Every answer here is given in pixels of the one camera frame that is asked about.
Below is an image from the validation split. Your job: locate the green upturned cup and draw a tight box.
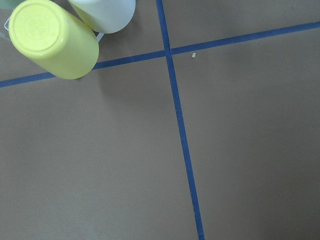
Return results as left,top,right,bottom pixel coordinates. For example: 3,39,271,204
0,0,24,10

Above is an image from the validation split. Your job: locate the white upturned cup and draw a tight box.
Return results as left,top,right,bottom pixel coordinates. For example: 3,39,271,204
69,0,136,34

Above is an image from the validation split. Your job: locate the yellow upturned cup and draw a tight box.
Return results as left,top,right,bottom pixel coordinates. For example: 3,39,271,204
8,0,99,80

